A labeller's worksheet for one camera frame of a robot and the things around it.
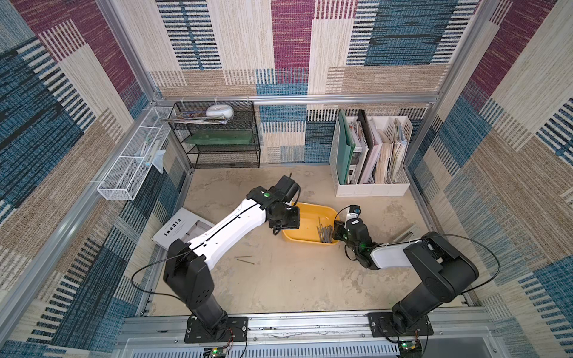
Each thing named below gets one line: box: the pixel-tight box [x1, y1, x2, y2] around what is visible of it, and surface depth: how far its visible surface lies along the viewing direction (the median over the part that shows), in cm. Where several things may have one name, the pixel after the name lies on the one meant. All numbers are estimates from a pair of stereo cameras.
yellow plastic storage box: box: [282, 202, 340, 245], surface depth 96 cm
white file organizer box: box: [329, 116, 413, 197], surface depth 102 cm
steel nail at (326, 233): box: [316, 216, 334, 244], surface depth 96 cm
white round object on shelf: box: [205, 103, 236, 121], surface depth 91 cm
